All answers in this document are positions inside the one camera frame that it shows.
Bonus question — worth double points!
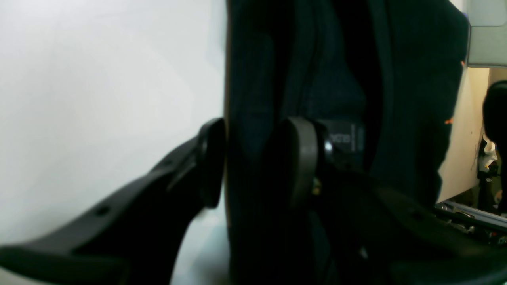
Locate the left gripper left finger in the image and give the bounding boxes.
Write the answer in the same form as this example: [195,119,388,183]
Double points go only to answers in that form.
[1,118,226,285]

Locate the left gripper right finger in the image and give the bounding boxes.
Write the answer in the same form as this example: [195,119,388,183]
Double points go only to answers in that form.
[285,117,506,285]

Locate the black T-shirt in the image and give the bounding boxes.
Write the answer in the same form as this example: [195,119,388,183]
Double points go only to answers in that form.
[226,0,469,285]

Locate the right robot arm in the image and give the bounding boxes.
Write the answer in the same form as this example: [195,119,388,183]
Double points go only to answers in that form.
[482,80,507,217]

